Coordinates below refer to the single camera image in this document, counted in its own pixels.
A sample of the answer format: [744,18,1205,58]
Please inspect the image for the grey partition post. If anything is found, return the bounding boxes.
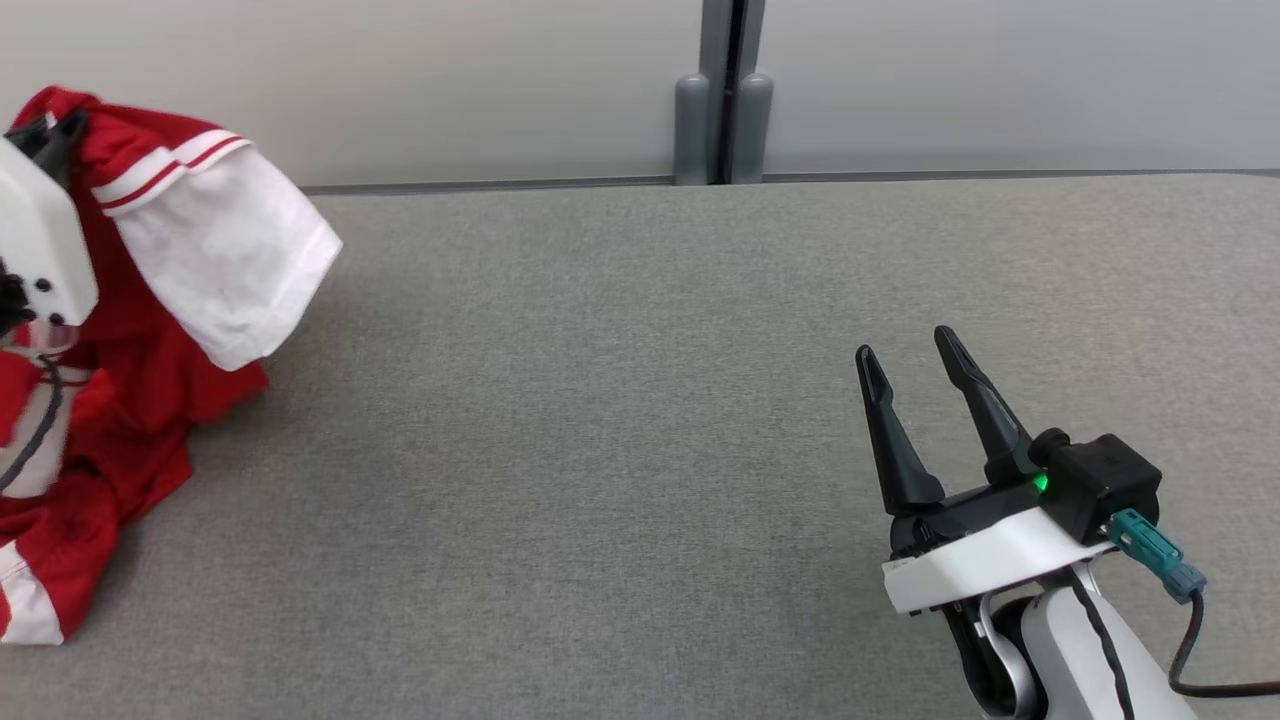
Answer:
[700,0,766,186]

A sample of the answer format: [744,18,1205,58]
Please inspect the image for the grey rounded post foot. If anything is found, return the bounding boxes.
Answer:
[733,72,774,186]
[674,72,713,187]

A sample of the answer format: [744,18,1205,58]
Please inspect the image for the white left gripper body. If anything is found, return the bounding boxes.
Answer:
[0,135,99,353]

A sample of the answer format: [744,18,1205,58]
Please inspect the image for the red shorts with white stripes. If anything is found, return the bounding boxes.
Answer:
[0,350,193,646]

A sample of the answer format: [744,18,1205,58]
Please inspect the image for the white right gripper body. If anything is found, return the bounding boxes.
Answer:
[882,470,1119,615]

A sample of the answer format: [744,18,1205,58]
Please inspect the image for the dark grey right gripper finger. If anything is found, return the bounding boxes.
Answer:
[856,346,946,517]
[935,326,1036,488]

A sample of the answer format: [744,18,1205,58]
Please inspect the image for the teal right camera connector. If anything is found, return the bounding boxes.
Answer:
[1108,508,1207,604]

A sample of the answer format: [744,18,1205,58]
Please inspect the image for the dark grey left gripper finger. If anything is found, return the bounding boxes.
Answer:
[5,118,56,166]
[50,108,89,186]

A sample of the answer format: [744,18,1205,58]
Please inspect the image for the red shirt with white sleeves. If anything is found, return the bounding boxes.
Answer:
[0,86,343,431]

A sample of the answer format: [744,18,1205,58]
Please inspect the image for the dark right camera cable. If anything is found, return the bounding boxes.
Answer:
[1168,590,1280,699]

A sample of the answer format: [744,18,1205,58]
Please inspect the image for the grey partition base rail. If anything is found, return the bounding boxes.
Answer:
[298,176,679,195]
[762,166,1280,183]

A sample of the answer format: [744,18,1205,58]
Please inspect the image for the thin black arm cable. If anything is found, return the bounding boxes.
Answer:
[0,355,66,493]
[1068,566,1136,720]

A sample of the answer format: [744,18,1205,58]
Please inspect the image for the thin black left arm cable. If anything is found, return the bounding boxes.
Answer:
[0,355,66,493]

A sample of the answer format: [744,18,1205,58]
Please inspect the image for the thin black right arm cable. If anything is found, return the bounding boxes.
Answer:
[1068,566,1136,720]

